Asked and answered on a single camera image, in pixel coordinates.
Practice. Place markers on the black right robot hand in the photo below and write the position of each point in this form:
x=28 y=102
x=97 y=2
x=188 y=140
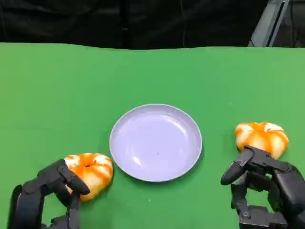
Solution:
x=283 y=181

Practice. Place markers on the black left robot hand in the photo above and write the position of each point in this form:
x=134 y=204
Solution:
x=51 y=181

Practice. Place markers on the orange white toy bread roll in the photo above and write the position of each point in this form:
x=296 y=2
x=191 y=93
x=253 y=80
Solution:
x=261 y=136
x=95 y=170

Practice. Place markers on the lilac plate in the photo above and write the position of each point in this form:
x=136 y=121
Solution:
x=156 y=143

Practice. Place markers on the green table cloth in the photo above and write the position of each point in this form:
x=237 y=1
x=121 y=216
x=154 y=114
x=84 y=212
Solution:
x=152 y=78

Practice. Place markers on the black drape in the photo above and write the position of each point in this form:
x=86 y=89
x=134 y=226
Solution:
x=95 y=21

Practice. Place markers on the grey metal frame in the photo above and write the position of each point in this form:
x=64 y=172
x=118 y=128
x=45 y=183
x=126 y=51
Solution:
x=274 y=26

